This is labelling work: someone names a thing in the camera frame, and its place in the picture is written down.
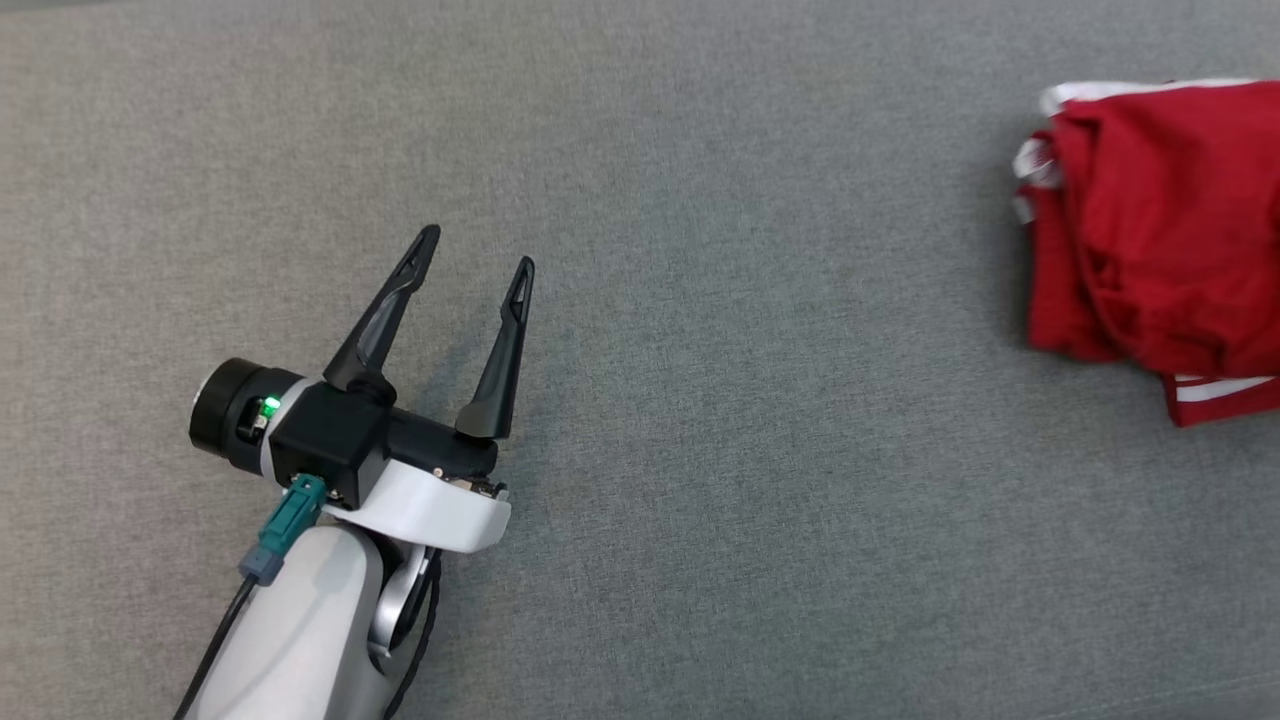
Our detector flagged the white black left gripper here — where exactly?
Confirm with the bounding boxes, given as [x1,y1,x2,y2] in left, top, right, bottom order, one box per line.
[322,224,536,554]

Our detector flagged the red jersey with number 23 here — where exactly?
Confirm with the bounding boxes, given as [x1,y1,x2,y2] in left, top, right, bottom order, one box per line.
[1012,78,1280,428]

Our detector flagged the teal plug camera cable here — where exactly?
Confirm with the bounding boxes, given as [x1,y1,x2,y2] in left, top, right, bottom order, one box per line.
[175,474,329,720]

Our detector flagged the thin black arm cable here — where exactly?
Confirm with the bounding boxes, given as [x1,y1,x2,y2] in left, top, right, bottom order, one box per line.
[383,548,443,720]

